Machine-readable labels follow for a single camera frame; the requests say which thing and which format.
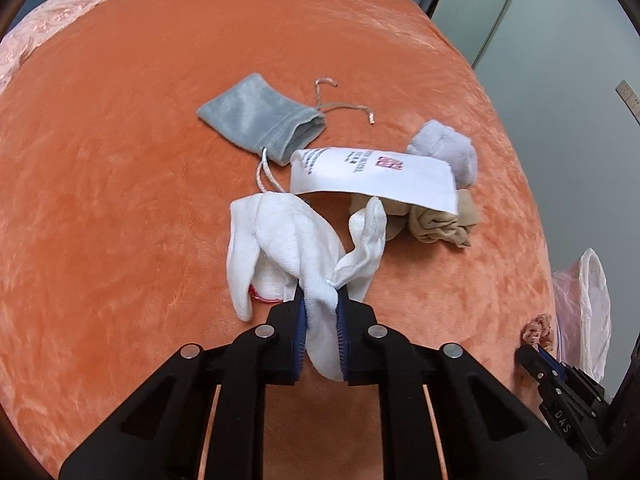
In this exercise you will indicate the pink quilt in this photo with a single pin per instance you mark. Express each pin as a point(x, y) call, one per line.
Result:
point(60, 15)

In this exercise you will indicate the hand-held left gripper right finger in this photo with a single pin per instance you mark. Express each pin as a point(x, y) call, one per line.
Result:
point(342, 340)

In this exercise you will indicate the tall gold-framed mirror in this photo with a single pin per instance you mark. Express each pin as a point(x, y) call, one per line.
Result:
point(475, 0)

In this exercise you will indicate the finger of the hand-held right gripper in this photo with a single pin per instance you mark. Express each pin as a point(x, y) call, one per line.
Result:
point(562, 412)
point(554, 362)

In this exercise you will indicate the beige stocking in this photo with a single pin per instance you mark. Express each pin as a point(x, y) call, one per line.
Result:
point(435, 225)

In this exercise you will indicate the white terry sock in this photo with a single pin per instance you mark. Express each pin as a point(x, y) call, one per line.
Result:
point(280, 240)

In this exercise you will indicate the white plastic bin liner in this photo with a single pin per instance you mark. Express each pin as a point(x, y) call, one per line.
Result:
point(585, 300)

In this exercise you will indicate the orange plush blanket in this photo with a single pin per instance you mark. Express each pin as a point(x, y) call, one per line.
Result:
point(125, 185)

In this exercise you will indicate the pale lavender sock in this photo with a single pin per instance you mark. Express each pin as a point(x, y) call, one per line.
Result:
point(445, 150)

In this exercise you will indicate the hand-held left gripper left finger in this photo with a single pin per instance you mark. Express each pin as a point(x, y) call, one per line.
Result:
point(299, 340)

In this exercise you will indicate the white paper card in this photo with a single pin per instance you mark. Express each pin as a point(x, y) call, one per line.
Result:
point(370, 177)

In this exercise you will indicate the pink scrunchie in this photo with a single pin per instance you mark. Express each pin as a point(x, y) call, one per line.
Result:
point(537, 330)

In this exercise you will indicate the white ribbed sock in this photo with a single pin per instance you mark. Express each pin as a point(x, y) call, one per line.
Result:
point(367, 240)

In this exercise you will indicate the bronze wall switch panel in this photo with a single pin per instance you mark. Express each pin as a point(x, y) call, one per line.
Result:
point(631, 100)

